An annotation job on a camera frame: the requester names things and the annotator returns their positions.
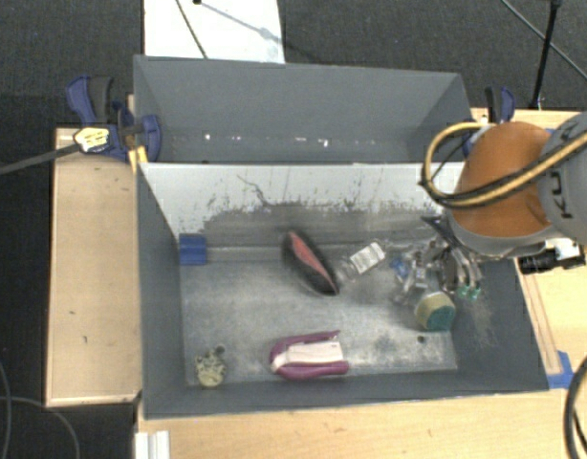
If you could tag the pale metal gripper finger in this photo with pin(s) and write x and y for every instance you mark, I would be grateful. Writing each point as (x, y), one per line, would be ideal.
(421, 282)
(402, 290)

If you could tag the yellow and teal round sponge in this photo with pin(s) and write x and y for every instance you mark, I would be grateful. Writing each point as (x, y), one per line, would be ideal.
(437, 312)

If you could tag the clear plastic bottle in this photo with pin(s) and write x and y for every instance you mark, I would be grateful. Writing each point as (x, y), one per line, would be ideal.
(363, 259)

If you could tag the grey metal bin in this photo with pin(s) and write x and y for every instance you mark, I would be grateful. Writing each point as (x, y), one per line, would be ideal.
(284, 313)

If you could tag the small yellow toy turtle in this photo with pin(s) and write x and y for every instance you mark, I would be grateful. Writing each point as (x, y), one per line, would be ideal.
(210, 367)

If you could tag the blue block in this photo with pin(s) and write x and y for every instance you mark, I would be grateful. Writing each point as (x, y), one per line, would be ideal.
(193, 250)

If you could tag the pale wood board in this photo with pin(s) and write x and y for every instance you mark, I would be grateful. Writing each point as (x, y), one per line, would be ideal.
(95, 280)

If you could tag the black cylinder on white bracket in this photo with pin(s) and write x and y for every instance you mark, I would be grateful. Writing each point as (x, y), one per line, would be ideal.
(542, 258)

